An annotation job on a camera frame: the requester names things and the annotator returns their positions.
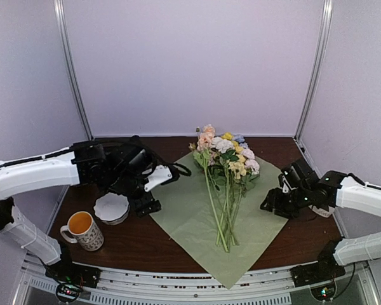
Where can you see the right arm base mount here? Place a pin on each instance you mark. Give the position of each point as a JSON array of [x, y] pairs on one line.
[[320, 277]]

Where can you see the white printed ribbon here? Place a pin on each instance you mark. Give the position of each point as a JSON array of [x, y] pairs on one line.
[[326, 213]]

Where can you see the right aluminium frame post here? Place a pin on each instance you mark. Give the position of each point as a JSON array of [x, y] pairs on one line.
[[322, 42]]

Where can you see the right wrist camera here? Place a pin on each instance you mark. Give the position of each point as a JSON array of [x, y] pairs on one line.
[[284, 183]]

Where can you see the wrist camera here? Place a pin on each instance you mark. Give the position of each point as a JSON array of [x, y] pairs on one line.
[[284, 183], [161, 175]]

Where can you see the pink rose stem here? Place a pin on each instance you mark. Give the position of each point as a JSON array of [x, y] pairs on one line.
[[251, 162], [215, 168]]

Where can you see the pink and green wrapping paper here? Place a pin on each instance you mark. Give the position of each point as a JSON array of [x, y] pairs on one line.
[[192, 210]]

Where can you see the aluminium frame post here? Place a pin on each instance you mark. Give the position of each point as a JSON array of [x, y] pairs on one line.
[[71, 71], [322, 42]]

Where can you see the white scalloped bowl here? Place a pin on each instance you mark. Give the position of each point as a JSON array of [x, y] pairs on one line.
[[112, 209]]

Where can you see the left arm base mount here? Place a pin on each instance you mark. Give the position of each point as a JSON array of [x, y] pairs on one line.
[[72, 282]]

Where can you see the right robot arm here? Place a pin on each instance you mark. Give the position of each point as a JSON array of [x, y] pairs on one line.
[[300, 187]]

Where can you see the peach blossom stem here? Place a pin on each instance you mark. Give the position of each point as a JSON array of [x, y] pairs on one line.
[[202, 155]]

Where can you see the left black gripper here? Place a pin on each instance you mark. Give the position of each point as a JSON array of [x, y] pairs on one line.
[[147, 206]]

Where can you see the yellow flower stem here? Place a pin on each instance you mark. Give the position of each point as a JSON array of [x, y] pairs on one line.
[[231, 148]]

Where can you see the patterned mug with orange inside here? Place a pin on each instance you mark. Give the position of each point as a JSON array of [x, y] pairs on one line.
[[83, 230]]

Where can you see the cream yellow rose spray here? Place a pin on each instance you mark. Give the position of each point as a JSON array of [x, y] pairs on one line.
[[221, 199]]

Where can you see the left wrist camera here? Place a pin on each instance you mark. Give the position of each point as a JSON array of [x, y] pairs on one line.
[[161, 175]]

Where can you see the blue flower stem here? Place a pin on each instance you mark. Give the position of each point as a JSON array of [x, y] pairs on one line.
[[241, 141]]

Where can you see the left aluminium frame post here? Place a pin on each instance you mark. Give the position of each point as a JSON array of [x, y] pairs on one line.
[[71, 71]]

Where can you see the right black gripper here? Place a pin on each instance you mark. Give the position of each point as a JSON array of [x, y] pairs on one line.
[[274, 203]]

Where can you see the aluminium front rail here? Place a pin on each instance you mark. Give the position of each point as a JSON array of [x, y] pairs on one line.
[[267, 286]]

